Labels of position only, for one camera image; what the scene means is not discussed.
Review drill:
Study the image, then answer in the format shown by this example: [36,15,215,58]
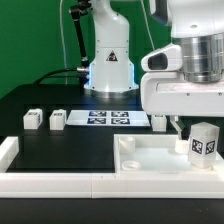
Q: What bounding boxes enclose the black cable bundle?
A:
[32,67,90,85]

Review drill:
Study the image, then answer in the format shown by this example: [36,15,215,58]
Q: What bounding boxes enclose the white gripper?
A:
[140,44,224,140]

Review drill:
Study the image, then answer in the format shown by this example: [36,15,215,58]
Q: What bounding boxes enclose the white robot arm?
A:
[85,0,224,117]

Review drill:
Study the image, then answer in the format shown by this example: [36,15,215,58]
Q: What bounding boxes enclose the white hanging cable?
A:
[59,0,69,86]

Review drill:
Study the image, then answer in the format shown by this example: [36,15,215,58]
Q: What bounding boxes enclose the white sheet with AprilTags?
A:
[67,110,150,127]

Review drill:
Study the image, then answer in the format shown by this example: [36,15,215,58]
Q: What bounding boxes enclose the white U-shaped obstacle fence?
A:
[0,137,224,198]

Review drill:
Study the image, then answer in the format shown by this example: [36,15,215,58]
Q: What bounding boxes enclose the white square table top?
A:
[114,134,224,175]

